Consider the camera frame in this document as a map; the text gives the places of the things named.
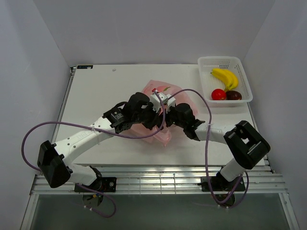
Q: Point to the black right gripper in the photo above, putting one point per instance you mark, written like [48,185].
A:
[167,113]

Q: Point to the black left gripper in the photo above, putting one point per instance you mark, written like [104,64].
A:
[155,120]

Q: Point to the pink plastic bag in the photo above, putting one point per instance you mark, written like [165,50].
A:
[164,136]

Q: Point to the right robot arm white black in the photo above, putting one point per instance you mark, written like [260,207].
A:
[246,144]

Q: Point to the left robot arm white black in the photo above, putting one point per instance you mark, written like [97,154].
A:
[55,160]

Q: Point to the yellow fake banana bunch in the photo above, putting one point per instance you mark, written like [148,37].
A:
[228,78]

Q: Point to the white plastic basket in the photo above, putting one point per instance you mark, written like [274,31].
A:
[210,83]

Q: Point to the dark label on table corner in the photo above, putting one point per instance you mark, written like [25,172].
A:
[84,67]

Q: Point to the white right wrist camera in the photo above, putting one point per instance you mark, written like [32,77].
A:
[171,102]

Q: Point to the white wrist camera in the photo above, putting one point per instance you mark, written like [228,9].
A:
[157,98]
[171,102]

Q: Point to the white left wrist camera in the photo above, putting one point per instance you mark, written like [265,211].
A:
[157,98]

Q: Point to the aluminium table edge rail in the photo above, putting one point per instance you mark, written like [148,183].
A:
[141,180]

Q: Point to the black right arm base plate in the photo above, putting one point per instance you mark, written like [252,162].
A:
[221,185]

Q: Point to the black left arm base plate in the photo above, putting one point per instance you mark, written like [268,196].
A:
[104,184]

